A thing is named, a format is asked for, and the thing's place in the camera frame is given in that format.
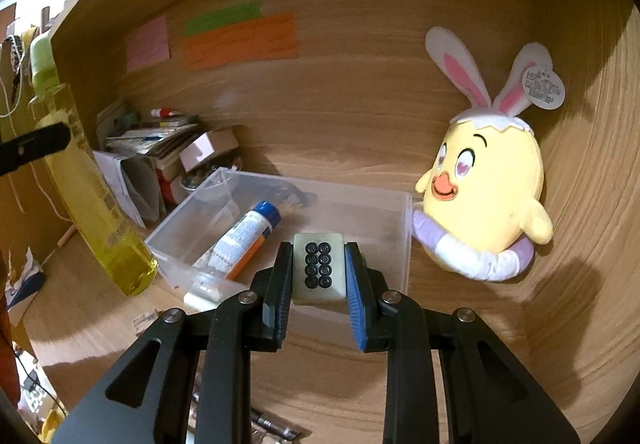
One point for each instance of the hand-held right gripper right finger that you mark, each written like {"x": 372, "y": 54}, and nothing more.
{"x": 355, "y": 299}

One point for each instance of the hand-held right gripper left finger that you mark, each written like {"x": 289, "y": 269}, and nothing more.
{"x": 284, "y": 296}

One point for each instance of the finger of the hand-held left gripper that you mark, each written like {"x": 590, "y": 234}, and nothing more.
{"x": 35, "y": 144}

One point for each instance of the white mahjong tile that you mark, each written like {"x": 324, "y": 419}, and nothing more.
{"x": 320, "y": 269}

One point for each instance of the white orange tube blue cap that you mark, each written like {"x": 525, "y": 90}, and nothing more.
{"x": 240, "y": 239}

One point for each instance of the clear plastic box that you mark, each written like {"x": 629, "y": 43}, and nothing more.
{"x": 350, "y": 219}

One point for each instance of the white glue stick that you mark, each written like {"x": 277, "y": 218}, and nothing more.
{"x": 200, "y": 301}

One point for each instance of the folded white paper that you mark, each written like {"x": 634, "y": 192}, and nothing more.
{"x": 122, "y": 184}

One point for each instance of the wooden stick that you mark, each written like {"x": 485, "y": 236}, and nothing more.
{"x": 69, "y": 235}

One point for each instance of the stack of books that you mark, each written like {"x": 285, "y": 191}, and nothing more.
{"x": 145, "y": 133}

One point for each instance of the dark pens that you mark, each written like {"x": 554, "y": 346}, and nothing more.
{"x": 275, "y": 426}

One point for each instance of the white red marker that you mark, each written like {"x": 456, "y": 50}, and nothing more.
{"x": 166, "y": 112}

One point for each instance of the blue white packet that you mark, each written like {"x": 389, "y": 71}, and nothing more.
{"x": 25, "y": 286}

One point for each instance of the red box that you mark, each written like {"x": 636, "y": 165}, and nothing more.
{"x": 170, "y": 189}

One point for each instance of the pink sticky note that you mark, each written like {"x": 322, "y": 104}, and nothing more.
{"x": 147, "y": 43}

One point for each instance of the small cardboard box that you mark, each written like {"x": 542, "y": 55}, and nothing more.
{"x": 210, "y": 146}

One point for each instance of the yellow chick plush toy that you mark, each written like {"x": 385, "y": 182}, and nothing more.
{"x": 490, "y": 184}

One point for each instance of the green sticky note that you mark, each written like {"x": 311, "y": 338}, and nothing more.
{"x": 222, "y": 17}

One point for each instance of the orange sticky note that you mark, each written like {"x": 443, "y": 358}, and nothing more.
{"x": 240, "y": 43}

